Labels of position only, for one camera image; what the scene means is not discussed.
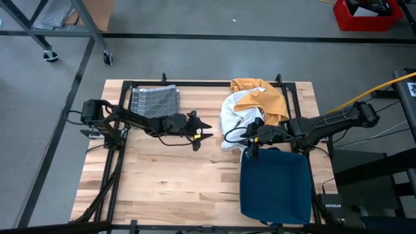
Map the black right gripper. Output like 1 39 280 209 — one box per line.
243 116 292 161

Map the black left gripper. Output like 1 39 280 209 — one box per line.
162 110 214 152

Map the white striped towel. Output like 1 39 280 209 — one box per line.
218 86 266 154

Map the orange towel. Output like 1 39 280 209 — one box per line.
230 78 291 127

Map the grey checked towel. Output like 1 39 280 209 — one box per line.
130 84 181 119

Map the blue fabric bin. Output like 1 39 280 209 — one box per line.
239 146 314 226

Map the black side table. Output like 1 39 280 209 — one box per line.
331 68 416 234

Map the red plastic bin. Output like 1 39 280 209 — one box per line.
332 0 405 33

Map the brown cardboard box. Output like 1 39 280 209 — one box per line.
64 0 116 33

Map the grey metal wheeled cart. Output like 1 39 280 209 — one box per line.
0 0 114 66

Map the black electronic device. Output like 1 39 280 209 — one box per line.
344 0 393 16

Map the grey plastic bag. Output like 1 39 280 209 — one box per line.
32 0 78 31

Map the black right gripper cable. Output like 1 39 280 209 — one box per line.
223 126 261 145

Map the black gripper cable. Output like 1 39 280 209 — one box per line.
150 126 204 148
223 126 261 145

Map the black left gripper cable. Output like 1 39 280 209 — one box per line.
150 126 204 148

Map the black metal table frame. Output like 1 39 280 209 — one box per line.
68 72 326 234

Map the black Netgear network switch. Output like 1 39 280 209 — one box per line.
319 193 346 224

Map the black power cable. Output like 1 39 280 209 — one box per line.
378 99 402 114
334 128 412 149

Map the white cable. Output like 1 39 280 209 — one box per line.
369 120 409 140

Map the yellow cable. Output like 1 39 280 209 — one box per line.
328 71 416 114

